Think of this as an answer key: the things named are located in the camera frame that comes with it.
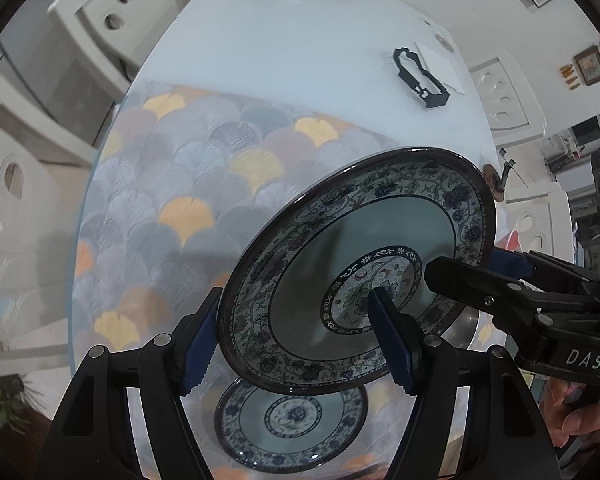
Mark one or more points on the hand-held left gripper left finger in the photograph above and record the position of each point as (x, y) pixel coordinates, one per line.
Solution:
(202, 340)

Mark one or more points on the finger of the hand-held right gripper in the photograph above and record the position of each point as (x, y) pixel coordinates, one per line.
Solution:
(510, 262)
(460, 280)

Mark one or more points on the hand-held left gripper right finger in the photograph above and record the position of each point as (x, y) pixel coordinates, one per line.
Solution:
(390, 340)

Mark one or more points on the pink patterned bowl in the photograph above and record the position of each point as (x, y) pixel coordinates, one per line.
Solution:
(512, 240)

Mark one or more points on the large steel bowl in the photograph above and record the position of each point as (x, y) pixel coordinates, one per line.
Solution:
(462, 327)

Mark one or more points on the large blue floral plate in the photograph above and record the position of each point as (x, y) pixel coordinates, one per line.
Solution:
(380, 220)

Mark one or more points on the small blue floral plate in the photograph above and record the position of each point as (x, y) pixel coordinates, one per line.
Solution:
(290, 440)

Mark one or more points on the person's right hand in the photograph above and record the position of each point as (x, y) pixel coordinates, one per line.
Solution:
(590, 420)

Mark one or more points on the small stand with wooden base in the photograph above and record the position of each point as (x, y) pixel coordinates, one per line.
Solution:
(495, 182)

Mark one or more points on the fan-patterned table mat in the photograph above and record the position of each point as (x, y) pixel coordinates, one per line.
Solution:
(155, 185)

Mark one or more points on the green plant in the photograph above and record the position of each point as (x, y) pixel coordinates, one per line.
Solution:
(10, 405)

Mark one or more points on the white card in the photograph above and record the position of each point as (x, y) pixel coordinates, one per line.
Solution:
(440, 65)

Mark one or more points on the black plastic frame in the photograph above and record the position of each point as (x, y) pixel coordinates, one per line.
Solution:
(437, 102)

